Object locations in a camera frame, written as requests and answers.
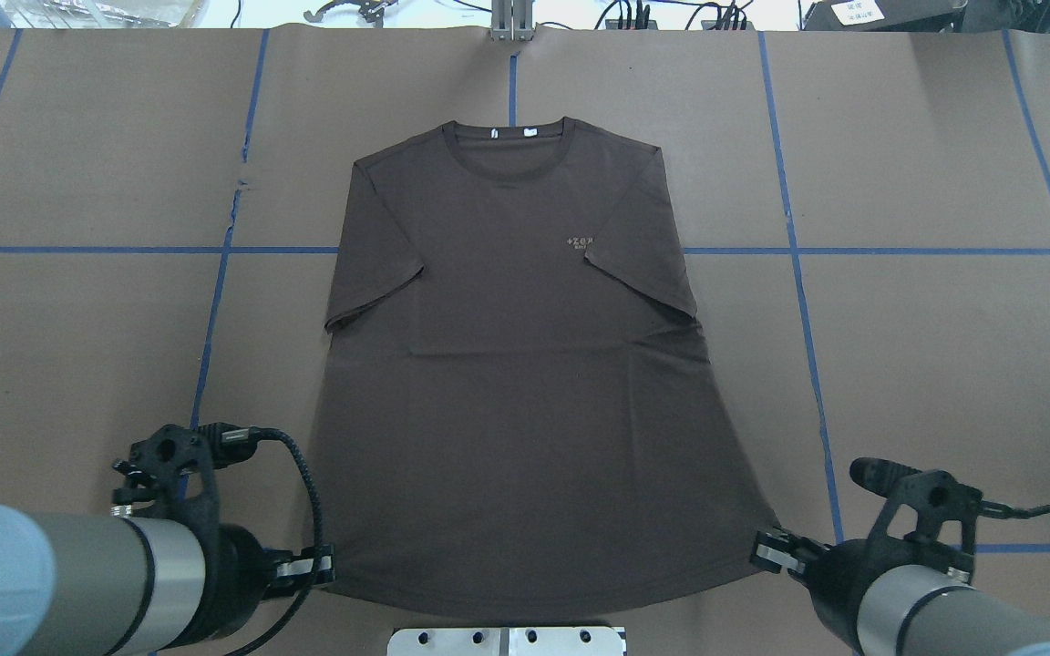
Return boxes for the aluminium frame post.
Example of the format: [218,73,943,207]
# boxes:
[490,0,536,42]

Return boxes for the black box with label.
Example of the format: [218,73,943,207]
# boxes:
[801,1,968,33]

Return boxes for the dark brown t-shirt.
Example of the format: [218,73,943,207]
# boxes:
[313,118,776,622]

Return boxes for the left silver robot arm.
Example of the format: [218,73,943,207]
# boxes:
[0,504,333,655]

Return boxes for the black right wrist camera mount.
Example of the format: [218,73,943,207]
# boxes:
[849,457,1012,584]

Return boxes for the black pliers tool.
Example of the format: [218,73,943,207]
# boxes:
[303,1,399,29]

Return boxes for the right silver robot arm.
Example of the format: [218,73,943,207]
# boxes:
[750,528,1050,655]

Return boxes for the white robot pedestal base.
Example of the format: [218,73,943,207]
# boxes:
[385,626,629,655]

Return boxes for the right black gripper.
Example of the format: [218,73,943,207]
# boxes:
[751,528,880,652]

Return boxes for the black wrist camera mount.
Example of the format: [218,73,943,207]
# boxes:
[849,457,1012,584]
[111,423,260,552]

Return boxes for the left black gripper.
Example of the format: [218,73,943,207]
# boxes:
[188,524,336,646]

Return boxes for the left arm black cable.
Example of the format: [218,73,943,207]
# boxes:
[215,425,326,656]

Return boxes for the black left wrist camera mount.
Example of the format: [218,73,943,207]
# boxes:
[111,423,260,552]

